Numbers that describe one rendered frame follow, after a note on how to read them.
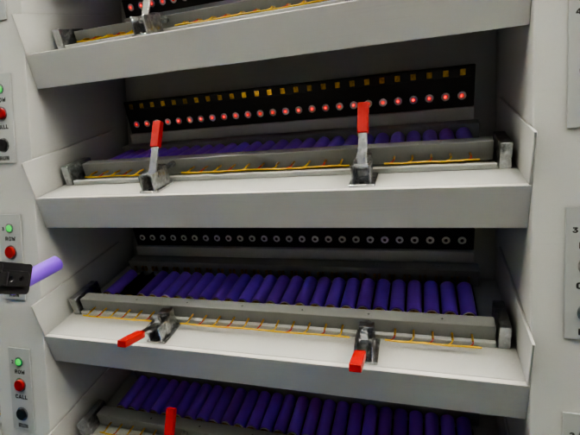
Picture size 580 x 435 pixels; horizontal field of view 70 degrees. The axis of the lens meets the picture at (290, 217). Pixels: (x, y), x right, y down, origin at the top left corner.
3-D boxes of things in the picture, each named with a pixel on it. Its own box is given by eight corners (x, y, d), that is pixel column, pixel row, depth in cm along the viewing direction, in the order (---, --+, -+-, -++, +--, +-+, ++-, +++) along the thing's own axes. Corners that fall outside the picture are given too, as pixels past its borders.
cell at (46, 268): (56, 253, 49) (7, 278, 43) (66, 266, 49) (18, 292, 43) (47, 260, 50) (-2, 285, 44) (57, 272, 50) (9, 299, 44)
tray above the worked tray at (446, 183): (527, 228, 40) (543, 81, 35) (46, 228, 59) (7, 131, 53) (494, 165, 58) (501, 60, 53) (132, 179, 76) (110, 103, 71)
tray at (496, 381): (526, 419, 42) (535, 345, 38) (54, 361, 60) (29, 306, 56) (494, 301, 59) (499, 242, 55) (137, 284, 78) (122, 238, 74)
